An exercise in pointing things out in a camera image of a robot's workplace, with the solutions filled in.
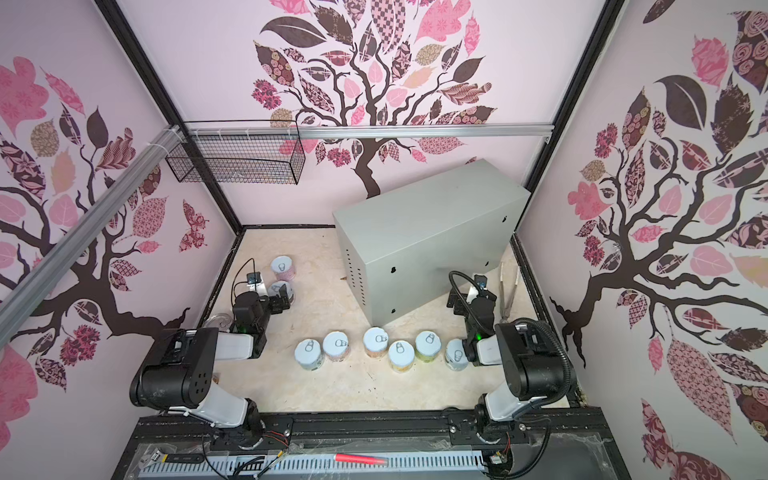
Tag teal white label can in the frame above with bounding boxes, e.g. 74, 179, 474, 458
267, 280, 295, 304

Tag grey blue label can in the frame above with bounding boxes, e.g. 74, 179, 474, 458
444, 338, 469, 371

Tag grey metal cabinet box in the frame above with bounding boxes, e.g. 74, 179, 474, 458
333, 160, 530, 327

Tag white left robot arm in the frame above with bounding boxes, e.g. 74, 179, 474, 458
129, 287, 291, 449

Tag orange red label can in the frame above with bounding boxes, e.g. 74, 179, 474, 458
363, 327, 389, 358

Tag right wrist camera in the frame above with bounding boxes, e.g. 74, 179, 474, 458
473, 274, 487, 290

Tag metal tongs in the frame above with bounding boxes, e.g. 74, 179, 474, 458
499, 263, 520, 322

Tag pink orange label can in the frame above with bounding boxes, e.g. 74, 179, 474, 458
322, 331, 350, 362

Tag green label can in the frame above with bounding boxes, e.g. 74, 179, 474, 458
415, 330, 442, 363

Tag light blue label can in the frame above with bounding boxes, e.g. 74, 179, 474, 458
294, 338, 324, 371

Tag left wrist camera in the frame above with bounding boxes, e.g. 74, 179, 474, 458
246, 271, 263, 286

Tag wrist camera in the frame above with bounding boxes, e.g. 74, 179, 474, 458
473, 274, 487, 290
246, 271, 263, 286

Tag black wire basket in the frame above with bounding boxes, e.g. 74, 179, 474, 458
165, 121, 307, 185

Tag aluminium rail back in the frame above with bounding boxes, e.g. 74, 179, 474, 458
188, 123, 554, 140

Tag red pen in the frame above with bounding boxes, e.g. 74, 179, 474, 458
334, 453, 388, 466

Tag aluminium rail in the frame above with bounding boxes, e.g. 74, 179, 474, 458
188, 123, 554, 140
1, 125, 182, 345

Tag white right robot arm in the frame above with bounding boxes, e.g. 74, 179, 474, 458
445, 290, 573, 444

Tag white slotted cable duct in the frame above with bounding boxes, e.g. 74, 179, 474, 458
136, 451, 487, 479

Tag yellow label can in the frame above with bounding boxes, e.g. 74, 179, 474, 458
388, 340, 416, 373

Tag aluminium rail left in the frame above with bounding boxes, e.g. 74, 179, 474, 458
1, 125, 182, 345

